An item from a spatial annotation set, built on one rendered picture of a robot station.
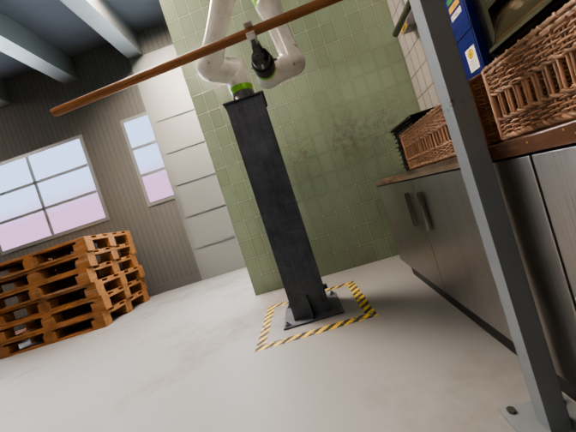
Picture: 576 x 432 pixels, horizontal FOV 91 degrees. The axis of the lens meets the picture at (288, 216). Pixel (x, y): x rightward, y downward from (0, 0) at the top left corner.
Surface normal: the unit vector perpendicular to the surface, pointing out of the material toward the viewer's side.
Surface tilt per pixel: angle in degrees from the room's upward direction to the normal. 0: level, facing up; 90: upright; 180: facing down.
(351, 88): 90
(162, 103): 90
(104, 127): 90
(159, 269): 90
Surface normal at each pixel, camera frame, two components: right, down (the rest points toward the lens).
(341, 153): -0.11, 0.06
